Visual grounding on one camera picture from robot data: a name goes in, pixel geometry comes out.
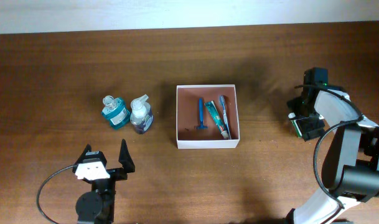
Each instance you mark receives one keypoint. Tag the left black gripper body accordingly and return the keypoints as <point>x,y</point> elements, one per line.
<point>109,185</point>

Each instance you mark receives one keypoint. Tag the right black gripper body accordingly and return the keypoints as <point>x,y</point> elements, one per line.
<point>308,119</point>

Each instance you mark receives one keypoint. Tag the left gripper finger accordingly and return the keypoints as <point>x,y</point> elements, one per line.
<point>83,154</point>
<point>125,159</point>

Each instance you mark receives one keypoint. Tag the purple foam soap pump bottle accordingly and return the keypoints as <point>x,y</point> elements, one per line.
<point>141,114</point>

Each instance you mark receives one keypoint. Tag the green white soap packet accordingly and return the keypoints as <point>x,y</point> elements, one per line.
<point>293,120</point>

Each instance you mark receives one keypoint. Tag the blue disposable razor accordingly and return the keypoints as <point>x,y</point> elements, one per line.
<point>201,125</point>

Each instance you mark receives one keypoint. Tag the blue white toothbrush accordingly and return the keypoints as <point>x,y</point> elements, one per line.
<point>221,99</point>

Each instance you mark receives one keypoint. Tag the teal toothpaste tube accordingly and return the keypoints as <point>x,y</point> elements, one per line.
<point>211,108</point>

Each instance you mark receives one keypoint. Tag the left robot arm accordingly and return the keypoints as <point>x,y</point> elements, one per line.
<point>98,205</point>

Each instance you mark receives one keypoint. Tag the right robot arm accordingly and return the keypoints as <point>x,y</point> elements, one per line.
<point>346,156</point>

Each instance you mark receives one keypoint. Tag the teal mouthwash bottle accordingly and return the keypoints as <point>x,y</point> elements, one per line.
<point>115,111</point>

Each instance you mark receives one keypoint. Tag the white box pink interior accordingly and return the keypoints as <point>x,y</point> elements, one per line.
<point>187,106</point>

